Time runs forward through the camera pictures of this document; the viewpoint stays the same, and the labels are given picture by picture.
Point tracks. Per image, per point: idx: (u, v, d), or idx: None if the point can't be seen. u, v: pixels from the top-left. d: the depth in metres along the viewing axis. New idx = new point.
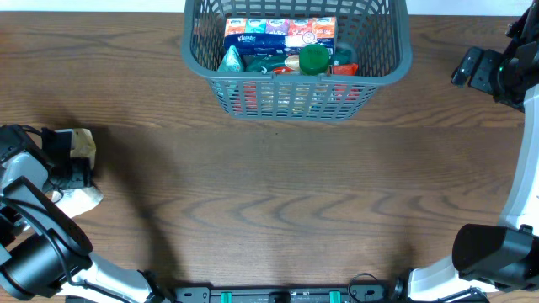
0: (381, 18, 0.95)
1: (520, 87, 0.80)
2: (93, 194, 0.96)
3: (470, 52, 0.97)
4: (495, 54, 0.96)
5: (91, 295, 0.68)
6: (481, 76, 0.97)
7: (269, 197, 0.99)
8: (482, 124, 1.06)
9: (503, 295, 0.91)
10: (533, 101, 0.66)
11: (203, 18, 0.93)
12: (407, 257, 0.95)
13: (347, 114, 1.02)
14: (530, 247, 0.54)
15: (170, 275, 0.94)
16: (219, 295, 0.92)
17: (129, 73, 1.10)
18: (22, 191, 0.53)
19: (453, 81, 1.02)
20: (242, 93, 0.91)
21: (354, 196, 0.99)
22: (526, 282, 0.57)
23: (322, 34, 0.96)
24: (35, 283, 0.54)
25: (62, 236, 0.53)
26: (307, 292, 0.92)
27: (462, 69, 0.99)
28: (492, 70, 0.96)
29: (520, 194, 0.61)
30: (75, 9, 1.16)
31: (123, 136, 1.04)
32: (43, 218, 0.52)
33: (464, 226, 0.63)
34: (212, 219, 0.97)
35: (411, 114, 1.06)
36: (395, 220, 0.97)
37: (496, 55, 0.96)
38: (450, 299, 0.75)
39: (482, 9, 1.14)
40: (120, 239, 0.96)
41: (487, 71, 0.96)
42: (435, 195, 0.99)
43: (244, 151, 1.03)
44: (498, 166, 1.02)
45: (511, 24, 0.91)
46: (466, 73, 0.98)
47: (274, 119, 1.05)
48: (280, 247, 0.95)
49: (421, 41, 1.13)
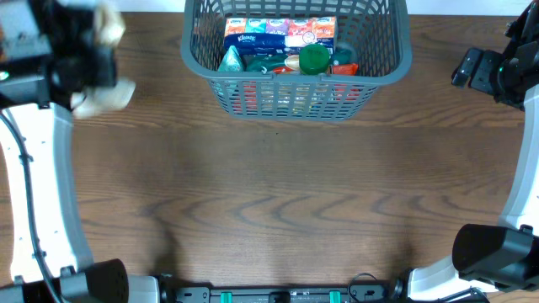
0: (381, 18, 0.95)
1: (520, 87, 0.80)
2: (123, 90, 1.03)
3: (469, 52, 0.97)
4: (495, 54, 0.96)
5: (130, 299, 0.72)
6: (480, 77, 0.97)
7: (269, 197, 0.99)
8: (483, 124, 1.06)
9: (503, 296, 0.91)
10: (533, 101, 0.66)
11: (203, 18, 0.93)
12: (406, 257, 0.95)
13: (347, 114, 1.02)
14: (530, 247, 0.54)
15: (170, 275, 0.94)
16: (219, 295, 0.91)
17: (128, 73, 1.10)
18: (81, 294, 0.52)
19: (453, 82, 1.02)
20: (242, 93, 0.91)
21: (354, 196, 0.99)
22: (526, 282, 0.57)
23: (322, 34, 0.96)
24: None
25: None
26: (307, 292, 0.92)
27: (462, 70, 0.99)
28: (492, 70, 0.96)
29: (520, 195, 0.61)
30: None
31: (123, 136, 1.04)
32: None
33: (464, 226, 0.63)
34: (212, 219, 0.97)
35: (411, 114, 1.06)
36: (395, 220, 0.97)
37: (495, 55, 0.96)
38: (450, 299, 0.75)
39: (482, 10, 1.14)
40: (119, 239, 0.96)
41: (487, 71, 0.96)
42: (435, 195, 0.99)
43: (244, 151, 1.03)
44: (498, 166, 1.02)
45: (509, 24, 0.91)
46: (466, 74, 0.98)
47: (274, 119, 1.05)
48: (280, 247, 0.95)
49: (421, 42, 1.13)
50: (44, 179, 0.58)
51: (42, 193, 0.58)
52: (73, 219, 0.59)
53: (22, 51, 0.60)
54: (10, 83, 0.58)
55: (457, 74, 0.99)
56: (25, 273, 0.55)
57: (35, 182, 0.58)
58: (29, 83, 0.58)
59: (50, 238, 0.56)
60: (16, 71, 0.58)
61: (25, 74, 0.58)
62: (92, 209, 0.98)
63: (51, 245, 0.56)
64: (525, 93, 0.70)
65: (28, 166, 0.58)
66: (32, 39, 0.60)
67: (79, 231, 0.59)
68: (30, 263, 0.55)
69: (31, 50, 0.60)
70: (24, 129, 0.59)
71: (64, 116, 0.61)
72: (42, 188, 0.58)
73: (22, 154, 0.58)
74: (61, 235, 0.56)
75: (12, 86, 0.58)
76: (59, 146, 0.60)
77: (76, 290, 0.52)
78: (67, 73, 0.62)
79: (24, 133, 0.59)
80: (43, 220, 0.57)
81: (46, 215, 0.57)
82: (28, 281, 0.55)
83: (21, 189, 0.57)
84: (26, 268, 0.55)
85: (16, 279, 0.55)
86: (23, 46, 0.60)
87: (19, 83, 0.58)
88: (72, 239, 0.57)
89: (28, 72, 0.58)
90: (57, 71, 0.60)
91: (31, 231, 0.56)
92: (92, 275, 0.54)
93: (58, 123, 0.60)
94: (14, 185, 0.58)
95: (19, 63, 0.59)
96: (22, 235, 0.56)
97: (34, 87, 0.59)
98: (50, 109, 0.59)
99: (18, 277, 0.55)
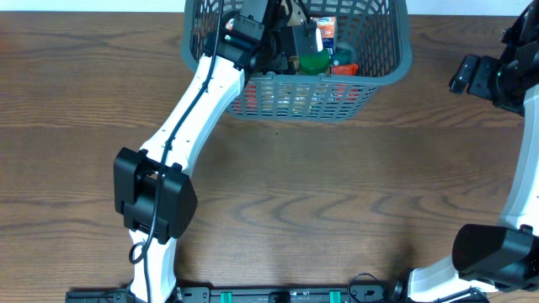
0: (381, 18, 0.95)
1: (520, 90, 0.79)
2: None
3: (466, 59, 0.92)
4: (491, 60, 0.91)
5: (140, 278, 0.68)
6: (478, 82, 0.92)
7: (269, 197, 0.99)
8: (482, 124, 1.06)
9: (503, 296, 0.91)
10: (533, 101, 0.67)
11: (203, 18, 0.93)
12: (406, 257, 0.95)
13: (347, 114, 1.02)
14: (530, 248, 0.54)
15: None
16: (219, 295, 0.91)
17: (128, 73, 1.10)
18: (170, 191, 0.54)
19: (450, 89, 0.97)
20: (242, 93, 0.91)
21: (354, 196, 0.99)
22: (526, 282, 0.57)
23: (322, 34, 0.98)
24: (130, 214, 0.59)
25: (170, 228, 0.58)
26: (307, 292, 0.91)
27: (459, 77, 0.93)
28: (490, 75, 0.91)
29: (521, 195, 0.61)
30: (73, 8, 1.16)
31: (123, 136, 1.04)
32: (170, 215, 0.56)
33: (463, 226, 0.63)
34: (213, 219, 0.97)
35: (410, 114, 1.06)
36: (395, 220, 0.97)
37: (493, 61, 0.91)
38: (450, 299, 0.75)
39: (482, 10, 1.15)
40: (120, 239, 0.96)
41: (484, 77, 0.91)
42: (435, 195, 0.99)
43: (244, 151, 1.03)
44: (499, 166, 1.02)
45: (505, 30, 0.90)
46: (464, 80, 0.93)
47: (274, 119, 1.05)
48: (280, 247, 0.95)
49: (420, 41, 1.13)
50: (205, 110, 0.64)
51: (198, 117, 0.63)
52: (197, 149, 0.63)
53: (248, 28, 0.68)
54: (223, 49, 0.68)
55: (456, 82, 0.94)
56: (150, 152, 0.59)
57: (200, 104, 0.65)
58: (236, 55, 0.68)
59: (183, 146, 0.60)
60: (235, 41, 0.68)
61: (236, 49, 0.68)
62: (92, 209, 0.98)
63: (180, 149, 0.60)
64: (527, 93, 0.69)
65: (202, 93, 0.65)
66: (254, 26, 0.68)
67: (194, 160, 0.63)
68: (158, 149, 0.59)
69: (252, 30, 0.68)
70: (215, 70, 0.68)
71: (240, 86, 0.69)
72: (200, 114, 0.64)
73: (204, 83, 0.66)
74: (189, 147, 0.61)
75: (229, 50, 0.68)
76: (224, 98, 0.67)
77: (169, 186, 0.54)
78: (258, 63, 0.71)
79: (215, 73, 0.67)
80: (187, 132, 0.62)
81: (194, 127, 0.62)
82: (146, 158, 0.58)
83: (188, 103, 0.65)
84: (153, 150, 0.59)
85: (139, 151, 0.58)
86: (248, 24, 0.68)
87: (228, 50, 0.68)
88: (190, 156, 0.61)
89: (238, 47, 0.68)
90: (258, 52, 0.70)
91: (174, 130, 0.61)
92: (186, 188, 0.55)
93: (238, 83, 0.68)
94: (184, 100, 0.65)
95: (239, 39, 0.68)
96: (164, 130, 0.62)
97: (237, 61, 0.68)
98: (239, 72, 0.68)
99: (142, 151, 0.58)
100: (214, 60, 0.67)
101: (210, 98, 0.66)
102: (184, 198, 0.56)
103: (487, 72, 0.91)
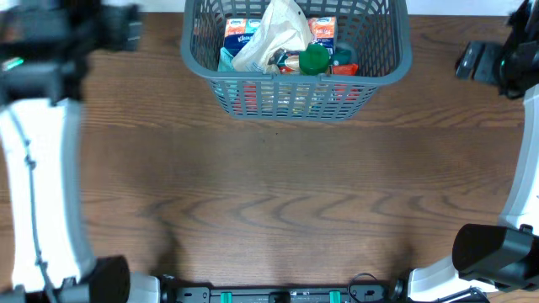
0: (381, 18, 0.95)
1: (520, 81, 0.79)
2: None
3: (473, 46, 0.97)
4: (500, 51, 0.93)
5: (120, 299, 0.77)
6: None
7: (269, 197, 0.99)
8: (482, 124, 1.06)
9: (503, 296, 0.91)
10: (533, 101, 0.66)
11: (204, 18, 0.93)
12: (406, 257, 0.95)
13: (348, 114, 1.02)
14: (530, 248, 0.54)
15: (164, 268, 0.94)
16: (219, 295, 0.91)
17: (128, 73, 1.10)
18: None
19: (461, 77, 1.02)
20: (242, 93, 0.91)
21: (354, 196, 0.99)
22: (526, 282, 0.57)
23: (322, 34, 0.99)
24: None
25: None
26: (307, 292, 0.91)
27: (467, 65, 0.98)
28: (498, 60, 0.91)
29: (520, 194, 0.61)
30: None
31: (123, 136, 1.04)
32: None
33: (464, 226, 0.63)
34: (213, 219, 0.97)
35: (411, 114, 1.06)
36: (395, 220, 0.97)
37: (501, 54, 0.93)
38: (450, 299, 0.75)
39: (482, 9, 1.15)
40: (120, 240, 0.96)
41: (492, 66, 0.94)
42: (435, 196, 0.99)
43: (244, 151, 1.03)
44: (499, 166, 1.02)
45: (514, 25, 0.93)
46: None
47: (274, 119, 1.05)
48: (280, 247, 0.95)
49: (420, 41, 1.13)
50: (50, 188, 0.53)
51: (47, 201, 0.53)
52: (79, 233, 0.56)
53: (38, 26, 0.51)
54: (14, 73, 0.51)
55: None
56: (28, 284, 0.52)
57: (40, 187, 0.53)
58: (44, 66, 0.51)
59: (55, 248, 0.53)
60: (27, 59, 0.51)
61: (29, 61, 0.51)
62: (92, 209, 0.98)
63: (56, 255, 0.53)
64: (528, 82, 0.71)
65: (31, 171, 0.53)
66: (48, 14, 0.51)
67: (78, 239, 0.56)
68: (34, 273, 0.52)
69: (51, 26, 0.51)
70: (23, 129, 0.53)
71: (75, 114, 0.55)
72: (46, 196, 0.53)
73: (28, 159, 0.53)
74: (61, 240, 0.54)
75: (18, 70, 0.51)
76: (67, 150, 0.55)
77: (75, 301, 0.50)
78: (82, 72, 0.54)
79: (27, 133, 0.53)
80: (49, 230, 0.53)
81: (49, 215, 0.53)
82: (29, 293, 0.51)
83: (26, 194, 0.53)
84: (30, 274, 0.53)
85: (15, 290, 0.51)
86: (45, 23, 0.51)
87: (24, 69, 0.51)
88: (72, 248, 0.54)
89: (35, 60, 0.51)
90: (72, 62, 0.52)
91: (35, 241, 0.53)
92: (93, 286, 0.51)
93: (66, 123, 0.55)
94: (19, 190, 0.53)
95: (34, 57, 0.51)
96: (22, 247, 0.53)
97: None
98: (60, 108, 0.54)
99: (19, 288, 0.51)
100: (14, 122, 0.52)
101: (48, 170, 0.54)
102: (100, 291, 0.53)
103: (495, 62, 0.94)
